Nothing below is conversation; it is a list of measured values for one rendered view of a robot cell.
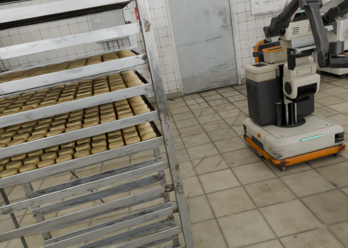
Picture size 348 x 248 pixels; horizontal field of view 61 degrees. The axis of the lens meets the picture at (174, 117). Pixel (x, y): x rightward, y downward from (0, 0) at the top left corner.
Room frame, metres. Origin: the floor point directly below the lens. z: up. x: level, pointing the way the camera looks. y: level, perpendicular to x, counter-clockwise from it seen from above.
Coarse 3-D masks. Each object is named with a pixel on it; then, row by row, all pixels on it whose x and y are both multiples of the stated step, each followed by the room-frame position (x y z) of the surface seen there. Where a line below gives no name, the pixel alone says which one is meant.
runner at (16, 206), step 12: (144, 168) 0.87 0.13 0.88; (156, 168) 0.88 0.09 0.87; (96, 180) 0.84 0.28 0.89; (108, 180) 0.85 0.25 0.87; (120, 180) 0.86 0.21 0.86; (60, 192) 0.82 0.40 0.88; (72, 192) 0.83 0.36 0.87; (12, 204) 0.79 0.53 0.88; (24, 204) 0.80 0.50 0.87; (36, 204) 0.81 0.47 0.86
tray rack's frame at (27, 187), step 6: (24, 186) 1.19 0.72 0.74; (30, 186) 1.19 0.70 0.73; (0, 192) 0.97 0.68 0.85; (6, 198) 0.99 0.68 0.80; (6, 204) 0.97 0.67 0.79; (12, 216) 0.98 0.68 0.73; (42, 216) 1.20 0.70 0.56; (42, 234) 1.19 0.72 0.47; (48, 234) 1.19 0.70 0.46; (24, 240) 0.99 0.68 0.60; (24, 246) 0.97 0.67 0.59; (168, 246) 1.31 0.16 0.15; (174, 246) 1.31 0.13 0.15
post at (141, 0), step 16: (144, 0) 0.86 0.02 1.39; (144, 16) 0.86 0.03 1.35; (144, 32) 0.86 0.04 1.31; (160, 80) 0.86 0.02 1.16; (160, 96) 0.86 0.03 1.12; (160, 112) 0.86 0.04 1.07; (176, 160) 0.86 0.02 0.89; (176, 176) 0.86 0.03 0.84; (176, 192) 0.86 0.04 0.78; (192, 240) 0.86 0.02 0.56
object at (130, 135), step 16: (128, 128) 1.04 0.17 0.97; (144, 128) 1.00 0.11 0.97; (64, 144) 0.99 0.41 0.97; (80, 144) 0.96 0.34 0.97; (96, 144) 0.94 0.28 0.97; (112, 144) 0.91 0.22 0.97; (0, 160) 0.96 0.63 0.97; (16, 160) 0.93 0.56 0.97; (32, 160) 0.90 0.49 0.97; (48, 160) 0.88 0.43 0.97; (64, 160) 0.86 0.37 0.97; (0, 176) 0.83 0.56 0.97
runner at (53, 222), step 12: (144, 192) 0.87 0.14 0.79; (156, 192) 0.88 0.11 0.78; (168, 192) 0.88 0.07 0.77; (108, 204) 0.85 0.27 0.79; (120, 204) 0.85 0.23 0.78; (60, 216) 0.82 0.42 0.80; (72, 216) 0.82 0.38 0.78; (84, 216) 0.83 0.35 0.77; (24, 228) 0.79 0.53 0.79; (36, 228) 0.80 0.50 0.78; (0, 240) 0.78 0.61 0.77
